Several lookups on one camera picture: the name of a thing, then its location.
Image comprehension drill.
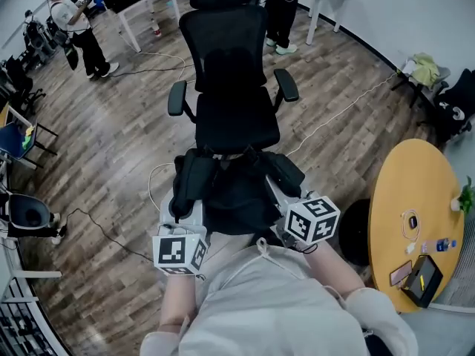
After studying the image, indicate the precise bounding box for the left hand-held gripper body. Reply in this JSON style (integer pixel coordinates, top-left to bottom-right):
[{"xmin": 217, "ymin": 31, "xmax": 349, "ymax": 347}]
[{"xmin": 151, "ymin": 190, "xmax": 209, "ymax": 277}]

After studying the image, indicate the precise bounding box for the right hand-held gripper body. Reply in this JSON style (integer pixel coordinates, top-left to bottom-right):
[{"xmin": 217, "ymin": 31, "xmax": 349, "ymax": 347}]
[{"xmin": 264, "ymin": 174, "xmax": 341, "ymax": 245}]

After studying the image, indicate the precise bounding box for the black bag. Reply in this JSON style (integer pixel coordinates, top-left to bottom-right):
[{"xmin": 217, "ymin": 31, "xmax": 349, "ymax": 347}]
[{"xmin": 171, "ymin": 145, "xmax": 306, "ymax": 237}]

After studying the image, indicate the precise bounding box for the person's right forearm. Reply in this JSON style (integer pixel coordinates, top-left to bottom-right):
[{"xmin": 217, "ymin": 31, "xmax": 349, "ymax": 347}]
[{"xmin": 302, "ymin": 239, "xmax": 367, "ymax": 299}]

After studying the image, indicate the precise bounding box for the person's left forearm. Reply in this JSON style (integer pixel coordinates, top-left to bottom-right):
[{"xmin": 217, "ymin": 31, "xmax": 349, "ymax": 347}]
[{"xmin": 158, "ymin": 272, "xmax": 201, "ymax": 335}]

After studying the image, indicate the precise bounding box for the white and black shell chair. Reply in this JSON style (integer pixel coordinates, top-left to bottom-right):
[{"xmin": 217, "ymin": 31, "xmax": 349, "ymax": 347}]
[{"xmin": 0, "ymin": 193, "xmax": 62, "ymax": 245}]

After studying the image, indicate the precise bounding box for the black chair with white print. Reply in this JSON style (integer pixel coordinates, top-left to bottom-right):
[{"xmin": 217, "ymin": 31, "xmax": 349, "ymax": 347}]
[{"xmin": 417, "ymin": 68, "xmax": 475, "ymax": 144}]

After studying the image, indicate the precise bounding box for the blue chair with toys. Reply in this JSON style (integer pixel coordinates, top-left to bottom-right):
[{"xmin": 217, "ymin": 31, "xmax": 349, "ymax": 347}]
[{"xmin": 0, "ymin": 104, "xmax": 59, "ymax": 171}]

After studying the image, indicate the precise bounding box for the grey chair with yellow-green cloth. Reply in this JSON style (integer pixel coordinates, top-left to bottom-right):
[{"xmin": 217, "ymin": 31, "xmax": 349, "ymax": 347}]
[{"xmin": 390, "ymin": 52, "xmax": 452, "ymax": 109}]

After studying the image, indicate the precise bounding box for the black office chair with wheels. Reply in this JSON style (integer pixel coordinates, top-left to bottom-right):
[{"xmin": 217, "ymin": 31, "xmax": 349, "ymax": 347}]
[{"xmin": 0, "ymin": 54, "xmax": 48, "ymax": 116}]

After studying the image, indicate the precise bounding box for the black round stool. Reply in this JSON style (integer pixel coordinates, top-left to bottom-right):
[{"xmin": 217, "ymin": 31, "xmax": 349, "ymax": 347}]
[{"xmin": 338, "ymin": 197, "xmax": 372, "ymax": 267}]

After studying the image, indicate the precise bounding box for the person's light hooded top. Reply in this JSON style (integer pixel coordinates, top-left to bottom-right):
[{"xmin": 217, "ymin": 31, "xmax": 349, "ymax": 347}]
[{"xmin": 140, "ymin": 237, "xmax": 419, "ymax": 356}]

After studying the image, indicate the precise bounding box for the pink smartphone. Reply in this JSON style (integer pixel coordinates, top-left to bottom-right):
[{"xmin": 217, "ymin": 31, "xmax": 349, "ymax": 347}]
[{"xmin": 389, "ymin": 260, "xmax": 413, "ymax": 287}]

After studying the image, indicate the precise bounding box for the round yellow table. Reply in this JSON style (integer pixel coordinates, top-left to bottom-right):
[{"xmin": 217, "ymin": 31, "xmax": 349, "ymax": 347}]
[{"xmin": 367, "ymin": 138, "xmax": 465, "ymax": 314}]

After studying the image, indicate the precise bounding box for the black box with yellow interior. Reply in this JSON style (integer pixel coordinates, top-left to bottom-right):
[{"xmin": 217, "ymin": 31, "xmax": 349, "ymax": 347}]
[{"xmin": 399, "ymin": 254, "xmax": 445, "ymax": 309}]

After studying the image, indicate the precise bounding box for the clear water bottle blue label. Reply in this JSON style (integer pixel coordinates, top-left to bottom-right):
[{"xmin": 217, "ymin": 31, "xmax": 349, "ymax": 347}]
[{"xmin": 420, "ymin": 238, "xmax": 458, "ymax": 254}]

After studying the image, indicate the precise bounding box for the small potted green plant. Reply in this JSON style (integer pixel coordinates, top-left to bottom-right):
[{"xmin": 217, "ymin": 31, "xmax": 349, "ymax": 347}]
[{"xmin": 449, "ymin": 175, "xmax": 475, "ymax": 214}]

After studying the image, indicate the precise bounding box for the white metal rack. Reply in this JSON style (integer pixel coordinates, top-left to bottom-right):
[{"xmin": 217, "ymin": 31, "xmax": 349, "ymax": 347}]
[{"xmin": 0, "ymin": 235, "xmax": 62, "ymax": 356}]

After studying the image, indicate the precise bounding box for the white desk with black top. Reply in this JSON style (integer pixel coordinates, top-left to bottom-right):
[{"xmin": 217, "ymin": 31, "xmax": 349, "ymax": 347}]
[{"xmin": 111, "ymin": 0, "xmax": 182, "ymax": 53}]

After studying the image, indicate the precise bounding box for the black cable on floor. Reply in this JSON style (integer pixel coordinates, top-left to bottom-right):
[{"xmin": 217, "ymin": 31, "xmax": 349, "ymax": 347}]
[{"xmin": 59, "ymin": 208, "xmax": 155, "ymax": 263}]

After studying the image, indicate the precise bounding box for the white charger cable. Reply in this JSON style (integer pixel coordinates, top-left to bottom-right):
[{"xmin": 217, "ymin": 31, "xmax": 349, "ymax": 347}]
[{"xmin": 399, "ymin": 208, "xmax": 422, "ymax": 255}]

